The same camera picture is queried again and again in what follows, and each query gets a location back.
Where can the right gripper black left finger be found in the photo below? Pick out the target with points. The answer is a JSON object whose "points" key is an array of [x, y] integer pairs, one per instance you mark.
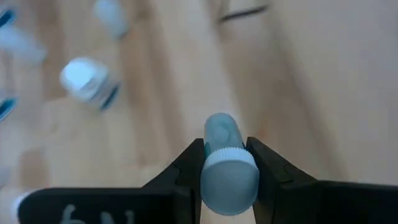
{"points": [[155, 202]]}

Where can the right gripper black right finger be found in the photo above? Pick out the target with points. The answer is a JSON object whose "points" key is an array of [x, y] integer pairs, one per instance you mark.
{"points": [[295, 199]]}

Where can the grey-blue bottle white cap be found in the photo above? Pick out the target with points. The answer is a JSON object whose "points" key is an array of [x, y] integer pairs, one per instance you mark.
{"points": [[230, 186]]}

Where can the clear translucent medicine bottle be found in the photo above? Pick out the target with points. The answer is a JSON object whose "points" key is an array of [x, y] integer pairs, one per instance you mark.
{"points": [[21, 46], [112, 17]]}

